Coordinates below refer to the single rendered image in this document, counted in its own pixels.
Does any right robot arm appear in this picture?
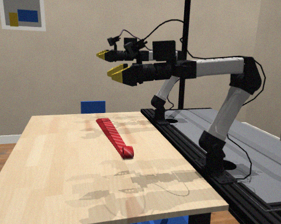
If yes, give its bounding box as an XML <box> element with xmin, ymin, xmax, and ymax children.
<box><xmin>107</xmin><ymin>37</ymin><xmax>186</xmax><ymax>126</ymax></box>

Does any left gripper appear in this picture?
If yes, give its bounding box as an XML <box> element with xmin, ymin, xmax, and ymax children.
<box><xmin>107</xmin><ymin>63</ymin><xmax>155</xmax><ymax>87</ymax></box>

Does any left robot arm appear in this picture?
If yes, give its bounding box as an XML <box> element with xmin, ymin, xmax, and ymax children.
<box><xmin>124</xmin><ymin>40</ymin><xmax>261</xmax><ymax>185</ymax></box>

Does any red striped necktie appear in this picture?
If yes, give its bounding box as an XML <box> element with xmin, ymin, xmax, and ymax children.
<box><xmin>96</xmin><ymin>118</ymin><xmax>134</xmax><ymax>158</ymax></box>

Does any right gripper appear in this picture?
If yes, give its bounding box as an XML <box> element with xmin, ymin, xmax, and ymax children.
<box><xmin>96</xmin><ymin>50</ymin><xmax>124</xmax><ymax>62</ymax></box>

